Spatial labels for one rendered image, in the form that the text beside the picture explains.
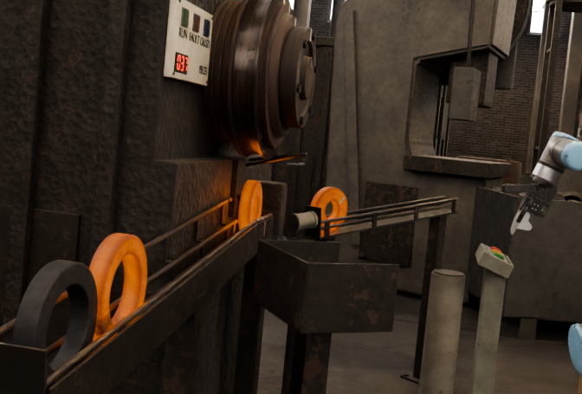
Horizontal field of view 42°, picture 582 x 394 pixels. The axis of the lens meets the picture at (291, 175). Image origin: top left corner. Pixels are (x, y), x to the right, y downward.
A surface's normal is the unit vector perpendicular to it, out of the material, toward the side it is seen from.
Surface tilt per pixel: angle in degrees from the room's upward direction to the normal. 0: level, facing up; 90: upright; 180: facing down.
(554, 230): 90
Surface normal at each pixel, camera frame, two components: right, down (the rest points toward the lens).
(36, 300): -0.11, -0.53
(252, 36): -0.15, -0.32
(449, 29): -0.43, 0.01
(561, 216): 0.06, 0.07
